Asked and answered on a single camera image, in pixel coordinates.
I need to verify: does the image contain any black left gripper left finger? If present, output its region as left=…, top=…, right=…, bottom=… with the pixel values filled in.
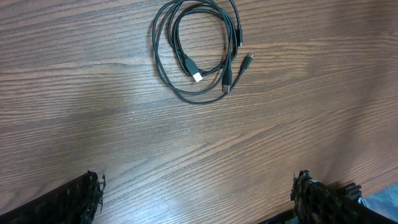
left=1, top=171, right=106, bottom=224

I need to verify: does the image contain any black USB cable dark plug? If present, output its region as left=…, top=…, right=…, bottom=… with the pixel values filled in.
left=151, top=0, right=253, bottom=105

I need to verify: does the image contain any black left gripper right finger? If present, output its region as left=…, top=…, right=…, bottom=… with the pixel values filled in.
left=290, top=170, right=396, bottom=224

